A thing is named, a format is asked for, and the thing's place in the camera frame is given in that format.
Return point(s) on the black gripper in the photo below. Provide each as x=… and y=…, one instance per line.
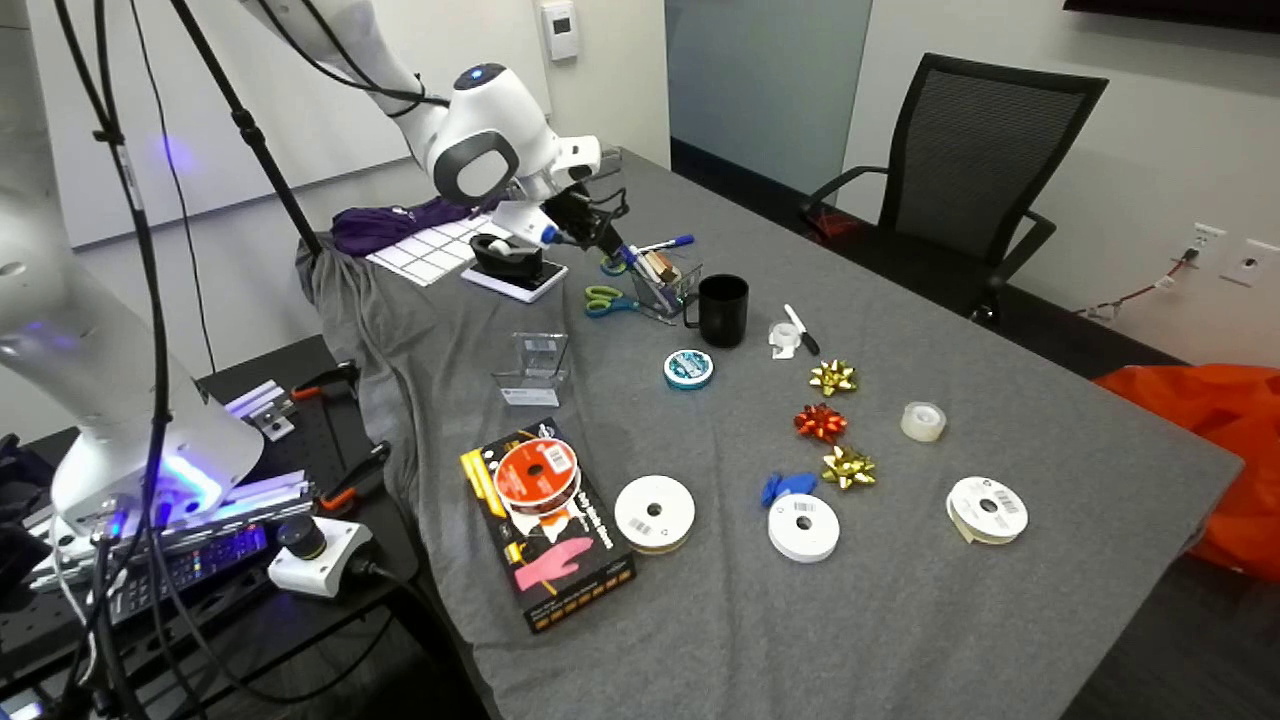
x=584, y=219

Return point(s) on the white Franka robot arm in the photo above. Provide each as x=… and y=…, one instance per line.
x=467, y=147

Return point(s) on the clear acrylic pen container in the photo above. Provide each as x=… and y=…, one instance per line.
x=674, y=299

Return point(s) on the blue green scissors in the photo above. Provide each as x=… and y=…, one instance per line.
x=604, y=302

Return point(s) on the silver marker with blue cap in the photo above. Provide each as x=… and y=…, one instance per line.
x=674, y=244

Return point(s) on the black mug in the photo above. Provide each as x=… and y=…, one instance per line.
x=720, y=314

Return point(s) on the round teal mint tin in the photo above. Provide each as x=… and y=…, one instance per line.
x=691, y=370

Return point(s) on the white black flat tray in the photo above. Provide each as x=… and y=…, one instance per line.
x=521, y=287

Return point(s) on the black tape dispenser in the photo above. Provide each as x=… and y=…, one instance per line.
x=506, y=257

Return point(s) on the small clear acrylic stand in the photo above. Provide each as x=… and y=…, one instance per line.
x=535, y=370

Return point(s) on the small clear plastic piece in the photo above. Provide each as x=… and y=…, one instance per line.
x=780, y=341

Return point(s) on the white marker black cap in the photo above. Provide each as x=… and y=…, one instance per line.
x=801, y=331

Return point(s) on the gold gift bow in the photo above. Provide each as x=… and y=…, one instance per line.
x=832, y=377
x=848, y=470

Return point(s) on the red gift bow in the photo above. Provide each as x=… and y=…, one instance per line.
x=822, y=422

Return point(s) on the white ribbon spool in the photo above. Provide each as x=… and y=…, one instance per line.
x=801, y=528
x=655, y=512
x=986, y=508

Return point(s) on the purple cloth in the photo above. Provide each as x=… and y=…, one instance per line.
x=381, y=226

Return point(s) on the blue gift bow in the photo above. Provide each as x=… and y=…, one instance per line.
x=786, y=485

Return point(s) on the black ribbon box orange spool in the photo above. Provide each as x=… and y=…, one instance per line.
x=547, y=527

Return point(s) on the clear tape roll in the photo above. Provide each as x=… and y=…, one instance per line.
x=920, y=422

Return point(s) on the black mesh office chair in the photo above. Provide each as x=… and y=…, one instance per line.
x=980, y=147

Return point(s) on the black tripod pole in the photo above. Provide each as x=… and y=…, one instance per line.
x=247, y=123

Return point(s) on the white emergency stop box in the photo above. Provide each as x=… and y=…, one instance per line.
x=314, y=562

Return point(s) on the grey table cloth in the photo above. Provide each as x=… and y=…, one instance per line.
x=932, y=602

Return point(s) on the black equipment cart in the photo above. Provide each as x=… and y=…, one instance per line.
x=266, y=653

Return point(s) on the orange bag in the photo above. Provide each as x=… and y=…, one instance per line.
x=1227, y=441

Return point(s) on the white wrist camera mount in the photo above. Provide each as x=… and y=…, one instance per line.
x=521, y=222

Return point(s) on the white wall thermostat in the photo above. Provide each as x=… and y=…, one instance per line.
x=562, y=28

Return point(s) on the white wall outlet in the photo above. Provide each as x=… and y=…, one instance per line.
x=1210, y=244

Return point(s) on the black wall television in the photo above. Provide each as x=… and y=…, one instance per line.
x=1175, y=10

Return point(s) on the white wall plate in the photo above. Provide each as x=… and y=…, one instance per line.
x=1254, y=260

